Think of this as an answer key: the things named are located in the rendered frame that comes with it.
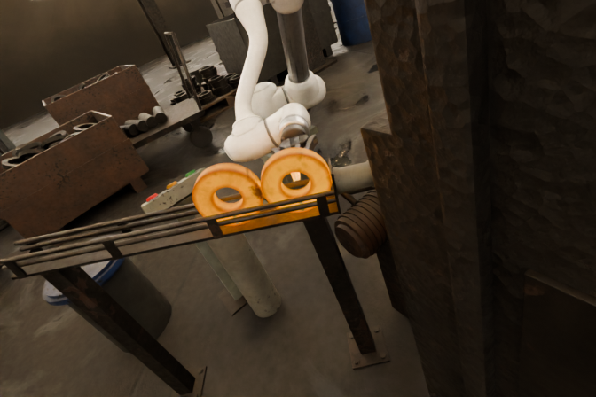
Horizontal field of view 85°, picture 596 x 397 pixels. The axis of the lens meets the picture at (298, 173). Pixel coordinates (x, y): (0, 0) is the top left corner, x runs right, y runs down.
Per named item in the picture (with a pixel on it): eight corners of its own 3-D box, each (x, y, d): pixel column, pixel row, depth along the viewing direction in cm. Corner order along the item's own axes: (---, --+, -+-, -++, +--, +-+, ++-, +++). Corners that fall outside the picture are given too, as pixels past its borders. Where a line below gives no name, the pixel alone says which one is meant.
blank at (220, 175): (251, 162, 67) (253, 154, 69) (179, 178, 68) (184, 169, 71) (271, 219, 75) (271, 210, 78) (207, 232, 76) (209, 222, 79)
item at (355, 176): (380, 191, 70) (377, 168, 67) (338, 199, 71) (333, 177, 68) (372, 176, 75) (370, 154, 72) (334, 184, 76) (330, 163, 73)
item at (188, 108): (212, 120, 357) (166, 31, 307) (228, 136, 303) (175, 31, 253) (106, 174, 329) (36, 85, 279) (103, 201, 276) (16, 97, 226)
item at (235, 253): (286, 302, 132) (232, 208, 105) (263, 323, 128) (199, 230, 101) (271, 286, 142) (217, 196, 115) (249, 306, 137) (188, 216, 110)
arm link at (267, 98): (256, 123, 183) (243, 86, 172) (286, 112, 184) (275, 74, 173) (260, 133, 169) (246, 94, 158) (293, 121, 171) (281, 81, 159)
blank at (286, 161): (325, 146, 65) (323, 138, 68) (250, 162, 67) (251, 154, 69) (337, 206, 74) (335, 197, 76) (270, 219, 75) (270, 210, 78)
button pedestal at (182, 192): (272, 281, 144) (207, 169, 112) (227, 320, 135) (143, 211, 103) (255, 264, 156) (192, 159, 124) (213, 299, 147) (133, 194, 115)
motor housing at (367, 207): (439, 304, 111) (419, 182, 84) (398, 353, 103) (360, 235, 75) (407, 284, 121) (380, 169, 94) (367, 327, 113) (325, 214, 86)
